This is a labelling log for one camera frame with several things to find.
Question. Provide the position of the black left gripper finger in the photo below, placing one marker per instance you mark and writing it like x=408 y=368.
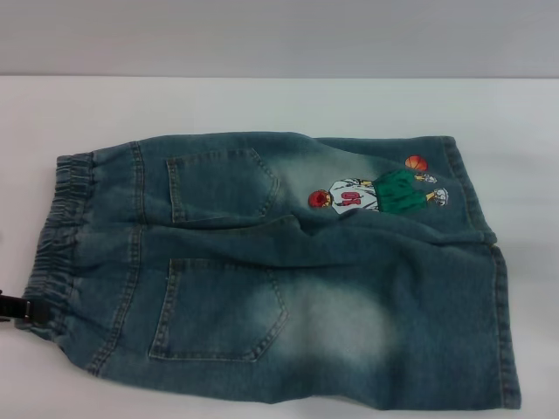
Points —
x=17 y=309

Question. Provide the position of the blue denim shorts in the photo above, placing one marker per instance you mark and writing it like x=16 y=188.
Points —
x=305 y=305

